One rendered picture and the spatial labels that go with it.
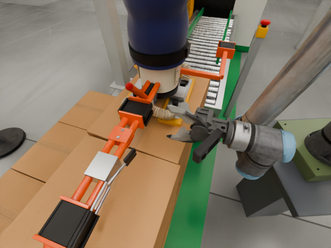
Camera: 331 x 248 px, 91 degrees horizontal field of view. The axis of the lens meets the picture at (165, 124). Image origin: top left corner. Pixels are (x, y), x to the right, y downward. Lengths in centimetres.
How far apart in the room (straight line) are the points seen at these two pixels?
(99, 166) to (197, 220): 117
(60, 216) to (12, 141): 199
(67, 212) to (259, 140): 49
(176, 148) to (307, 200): 60
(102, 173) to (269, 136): 45
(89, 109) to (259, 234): 162
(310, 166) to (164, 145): 65
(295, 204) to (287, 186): 7
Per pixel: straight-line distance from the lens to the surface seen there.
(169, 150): 62
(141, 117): 52
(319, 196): 100
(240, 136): 50
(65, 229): 44
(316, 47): 55
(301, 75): 56
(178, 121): 69
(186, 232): 150
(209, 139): 49
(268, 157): 55
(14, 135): 244
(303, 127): 113
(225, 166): 174
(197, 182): 160
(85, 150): 69
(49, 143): 137
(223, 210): 159
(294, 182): 97
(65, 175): 67
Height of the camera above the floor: 148
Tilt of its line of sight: 50 degrees down
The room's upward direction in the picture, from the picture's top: straight up
